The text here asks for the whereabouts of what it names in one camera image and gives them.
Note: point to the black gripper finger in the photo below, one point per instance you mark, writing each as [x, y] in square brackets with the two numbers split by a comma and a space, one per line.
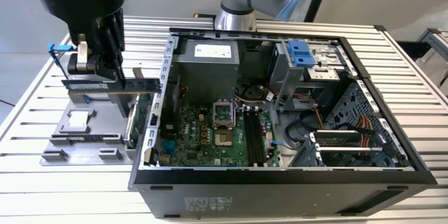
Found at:
[86, 64]
[114, 37]

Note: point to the RAM stick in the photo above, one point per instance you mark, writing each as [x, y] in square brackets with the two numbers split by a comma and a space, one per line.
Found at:
[87, 85]
[87, 138]

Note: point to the black RAM slot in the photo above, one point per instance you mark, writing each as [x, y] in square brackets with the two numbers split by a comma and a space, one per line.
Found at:
[258, 134]
[249, 134]

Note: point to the hard disk in blue carrier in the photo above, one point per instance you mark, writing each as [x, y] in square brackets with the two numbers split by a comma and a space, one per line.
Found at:
[62, 47]

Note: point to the silver CPU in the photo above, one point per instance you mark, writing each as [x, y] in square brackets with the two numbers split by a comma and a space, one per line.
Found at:
[79, 119]

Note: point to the green graphics card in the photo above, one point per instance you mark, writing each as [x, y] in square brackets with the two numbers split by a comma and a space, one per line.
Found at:
[142, 113]

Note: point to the grey parts rack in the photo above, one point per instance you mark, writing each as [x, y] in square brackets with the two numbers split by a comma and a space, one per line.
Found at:
[105, 129]

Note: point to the black case fan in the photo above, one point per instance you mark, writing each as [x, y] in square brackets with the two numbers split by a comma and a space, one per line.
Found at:
[174, 98]

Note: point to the grey power supply unit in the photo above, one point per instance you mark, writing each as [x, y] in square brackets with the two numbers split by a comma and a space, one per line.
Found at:
[207, 77]

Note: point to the round black speaker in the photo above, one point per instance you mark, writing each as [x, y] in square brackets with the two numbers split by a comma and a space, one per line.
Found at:
[253, 91]

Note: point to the green motherboard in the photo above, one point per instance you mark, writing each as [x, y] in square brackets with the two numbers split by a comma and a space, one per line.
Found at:
[197, 153]

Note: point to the CPU socket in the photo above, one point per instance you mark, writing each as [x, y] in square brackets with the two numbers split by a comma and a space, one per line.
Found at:
[225, 138]

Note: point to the blue drive bay latch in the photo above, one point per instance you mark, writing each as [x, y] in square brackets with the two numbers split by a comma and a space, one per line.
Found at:
[299, 56]

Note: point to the silver drive cage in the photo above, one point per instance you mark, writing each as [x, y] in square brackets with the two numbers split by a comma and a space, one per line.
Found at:
[322, 74]

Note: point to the black PC case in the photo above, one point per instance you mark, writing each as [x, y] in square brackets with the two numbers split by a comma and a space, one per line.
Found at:
[245, 197]

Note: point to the silver disk bay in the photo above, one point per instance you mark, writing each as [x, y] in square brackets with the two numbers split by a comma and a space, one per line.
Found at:
[337, 142]

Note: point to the metal side table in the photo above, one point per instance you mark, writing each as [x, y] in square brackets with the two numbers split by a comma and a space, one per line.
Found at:
[434, 51]

